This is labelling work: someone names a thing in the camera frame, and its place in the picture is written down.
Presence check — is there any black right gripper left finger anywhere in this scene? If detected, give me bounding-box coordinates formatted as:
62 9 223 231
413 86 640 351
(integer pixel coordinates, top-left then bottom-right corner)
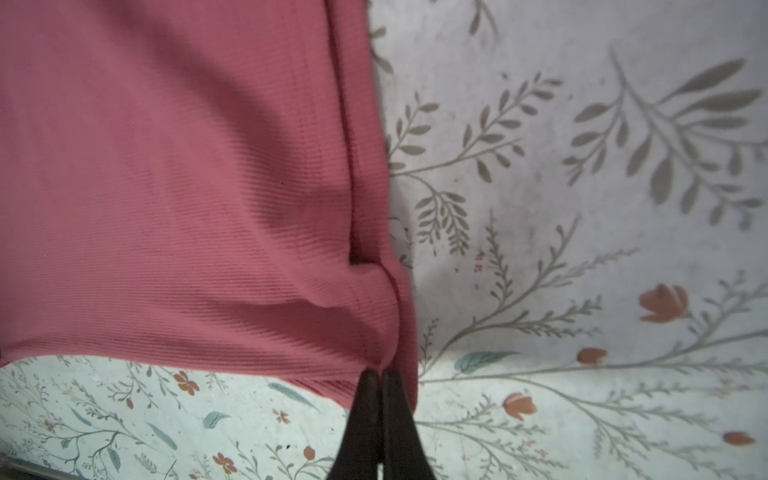
327 370 383 480

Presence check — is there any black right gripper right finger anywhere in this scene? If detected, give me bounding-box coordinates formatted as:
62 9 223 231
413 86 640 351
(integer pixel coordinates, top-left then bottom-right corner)
381 370 436 480

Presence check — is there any maroon tank top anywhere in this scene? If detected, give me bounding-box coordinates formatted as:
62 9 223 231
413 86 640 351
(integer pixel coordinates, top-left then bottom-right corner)
1 1 418 406

